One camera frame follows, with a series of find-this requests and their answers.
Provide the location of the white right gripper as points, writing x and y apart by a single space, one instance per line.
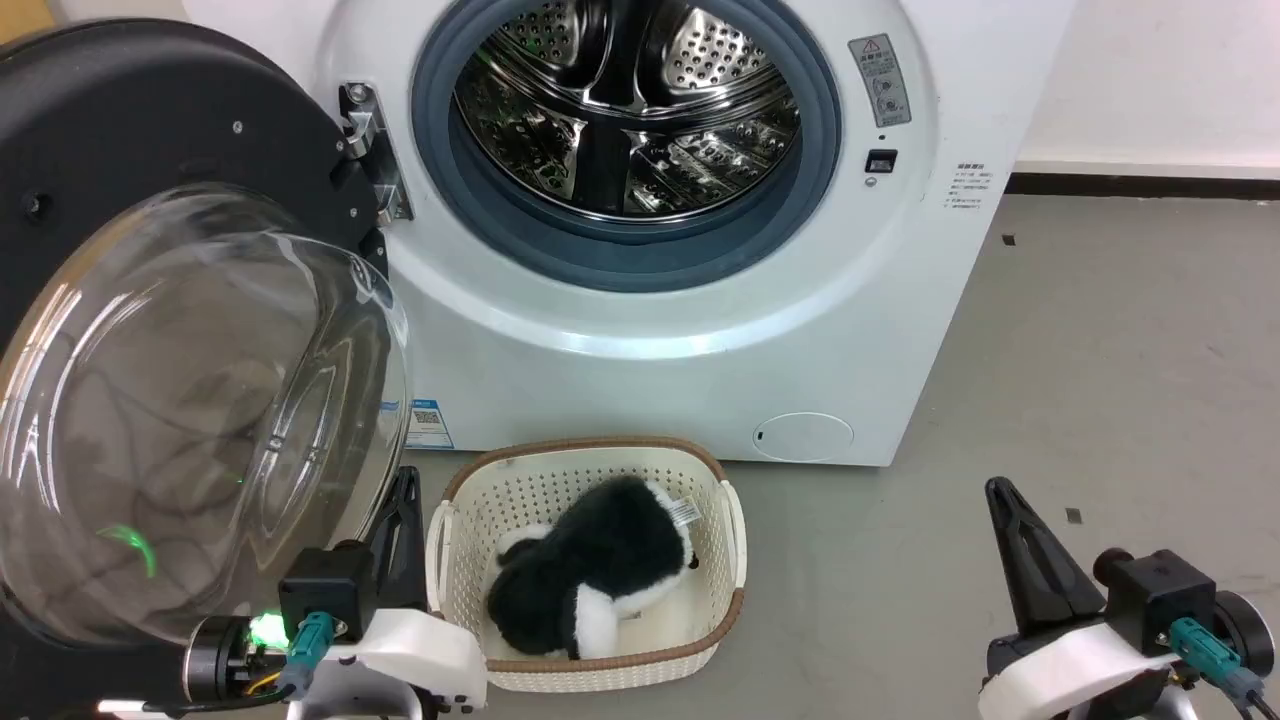
1060 675

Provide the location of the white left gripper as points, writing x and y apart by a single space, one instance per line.
420 650

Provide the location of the black round glass washer door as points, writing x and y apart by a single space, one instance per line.
150 130

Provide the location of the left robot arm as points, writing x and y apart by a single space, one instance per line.
215 660

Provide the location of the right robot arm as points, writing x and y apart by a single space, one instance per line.
1245 630

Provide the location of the white front-load washing machine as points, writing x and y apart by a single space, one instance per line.
820 330

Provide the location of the metal door hinge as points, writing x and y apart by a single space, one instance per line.
368 140

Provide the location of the black door latch slot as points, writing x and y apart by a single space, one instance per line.
881 161

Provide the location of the blue QR code label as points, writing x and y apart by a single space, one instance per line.
427 424

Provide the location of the cream laundry basket brown rim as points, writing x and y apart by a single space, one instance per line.
530 490

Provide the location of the black and white plush toy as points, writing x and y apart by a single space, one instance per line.
590 570

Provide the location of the round white filter cover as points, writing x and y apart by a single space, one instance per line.
803 437

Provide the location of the white plush toy tag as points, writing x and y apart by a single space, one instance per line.
685 513

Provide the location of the small printed text label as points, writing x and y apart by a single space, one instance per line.
966 185

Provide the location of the stainless steel washer drum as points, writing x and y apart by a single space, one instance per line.
620 110

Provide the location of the grey warning sticker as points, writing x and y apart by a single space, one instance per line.
880 80

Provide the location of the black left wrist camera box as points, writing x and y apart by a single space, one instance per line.
325 590

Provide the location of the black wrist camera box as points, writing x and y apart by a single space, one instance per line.
325 590
1155 600

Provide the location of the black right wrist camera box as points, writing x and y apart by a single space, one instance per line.
1155 600

